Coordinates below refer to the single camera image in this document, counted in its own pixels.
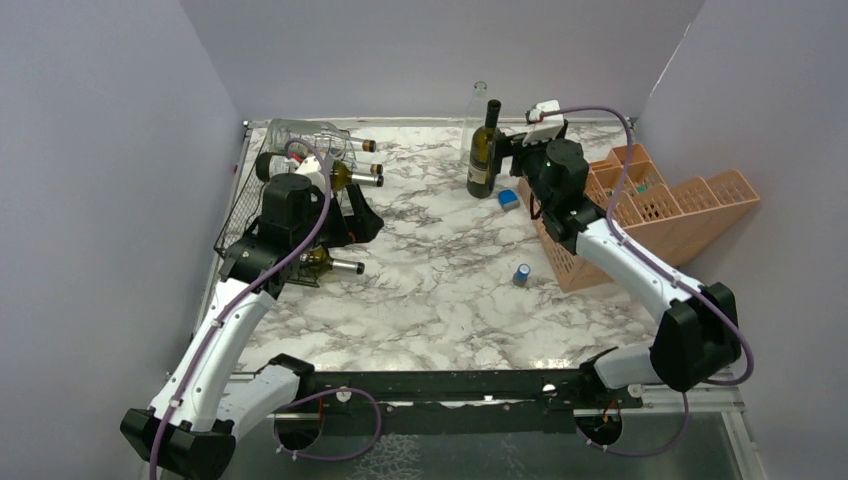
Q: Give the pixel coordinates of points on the clear glass bottle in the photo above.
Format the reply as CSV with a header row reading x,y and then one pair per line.
x,y
474,118

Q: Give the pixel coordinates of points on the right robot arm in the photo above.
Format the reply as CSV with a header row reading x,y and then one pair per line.
x,y
697,333

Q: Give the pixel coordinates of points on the dark green wine bottle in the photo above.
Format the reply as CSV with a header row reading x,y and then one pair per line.
x,y
481,176

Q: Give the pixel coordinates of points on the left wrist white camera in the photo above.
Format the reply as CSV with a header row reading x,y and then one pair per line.
x,y
311,168

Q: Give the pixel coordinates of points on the bottle with brown cap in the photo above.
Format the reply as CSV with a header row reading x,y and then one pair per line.
x,y
365,145

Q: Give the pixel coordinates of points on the blue small cylinder can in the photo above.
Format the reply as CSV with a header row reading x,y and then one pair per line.
x,y
521,275

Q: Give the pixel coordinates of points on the wine bottle silver foil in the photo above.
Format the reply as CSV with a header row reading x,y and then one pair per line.
x,y
338,266
268,165

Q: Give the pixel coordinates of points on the wrist white camera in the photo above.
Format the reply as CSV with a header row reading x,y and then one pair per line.
x,y
545,121
311,168

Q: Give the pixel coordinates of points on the pink plastic organizer basket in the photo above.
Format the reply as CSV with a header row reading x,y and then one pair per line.
x,y
674,222

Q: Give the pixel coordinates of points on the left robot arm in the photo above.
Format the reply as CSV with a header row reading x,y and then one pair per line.
x,y
192,426

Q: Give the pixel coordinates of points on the clear bottle in rack top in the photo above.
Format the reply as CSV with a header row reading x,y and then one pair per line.
x,y
324,135

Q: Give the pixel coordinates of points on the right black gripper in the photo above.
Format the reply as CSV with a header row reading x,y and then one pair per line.
x,y
507,145

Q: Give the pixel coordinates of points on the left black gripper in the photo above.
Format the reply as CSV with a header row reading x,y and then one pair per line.
x,y
361,227

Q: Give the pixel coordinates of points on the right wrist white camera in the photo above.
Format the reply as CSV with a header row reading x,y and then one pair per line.
x,y
545,121

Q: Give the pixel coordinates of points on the black wire wine rack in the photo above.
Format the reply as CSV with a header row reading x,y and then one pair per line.
x,y
252,212

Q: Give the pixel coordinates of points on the lower wine bottle silver foil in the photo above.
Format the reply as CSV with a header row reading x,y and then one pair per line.
x,y
338,266

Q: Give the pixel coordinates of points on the blue rectangular small box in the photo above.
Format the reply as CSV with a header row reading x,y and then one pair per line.
x,y
508,200

